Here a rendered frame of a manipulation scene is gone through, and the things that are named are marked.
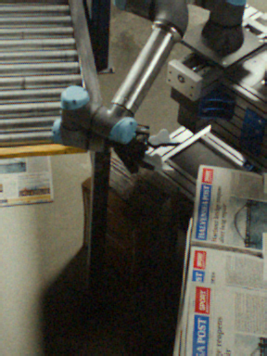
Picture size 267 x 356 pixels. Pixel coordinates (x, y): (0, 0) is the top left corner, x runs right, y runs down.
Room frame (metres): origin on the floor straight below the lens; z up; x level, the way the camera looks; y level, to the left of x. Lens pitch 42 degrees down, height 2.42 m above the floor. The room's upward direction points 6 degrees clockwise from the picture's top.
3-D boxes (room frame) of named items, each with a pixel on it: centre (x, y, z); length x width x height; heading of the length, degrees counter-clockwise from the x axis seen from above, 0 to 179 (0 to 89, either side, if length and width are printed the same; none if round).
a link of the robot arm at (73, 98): (1.59, 0.22, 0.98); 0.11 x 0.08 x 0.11; 65
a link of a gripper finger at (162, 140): (1.62, -0.03, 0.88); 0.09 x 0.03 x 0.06; 111
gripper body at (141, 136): (1.58, 0.08, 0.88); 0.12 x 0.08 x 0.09; 84
